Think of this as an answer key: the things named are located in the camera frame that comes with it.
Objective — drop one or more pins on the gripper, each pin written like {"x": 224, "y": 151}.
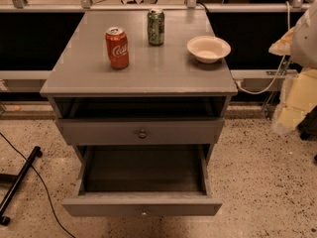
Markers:
{"x": 305, "y": 42}

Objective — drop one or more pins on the grey drawer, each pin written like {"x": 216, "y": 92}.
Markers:
{"x": 91, "y": 132}
{"x": 161, "y": 180}

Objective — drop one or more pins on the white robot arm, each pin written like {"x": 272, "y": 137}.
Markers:
{"x": 299, "y": 93}

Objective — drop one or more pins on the grey wooden drawer cabinet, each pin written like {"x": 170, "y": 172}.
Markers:
{"x": 160, "y": 83}

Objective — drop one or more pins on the grey top drawer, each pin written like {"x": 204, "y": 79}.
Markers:
{"x": 91, "y": 132}

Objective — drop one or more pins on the white paper bowl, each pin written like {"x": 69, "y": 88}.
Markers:
{"x": 208, "y": 49}

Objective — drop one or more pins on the green soda can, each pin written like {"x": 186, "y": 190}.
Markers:
{"x": 155, "y": 27}

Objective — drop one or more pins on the red cola can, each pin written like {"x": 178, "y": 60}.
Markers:
{"x": 117, "y": 47}

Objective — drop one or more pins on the black stand leg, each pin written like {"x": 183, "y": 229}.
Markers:
{"x": 15, "y": 181}

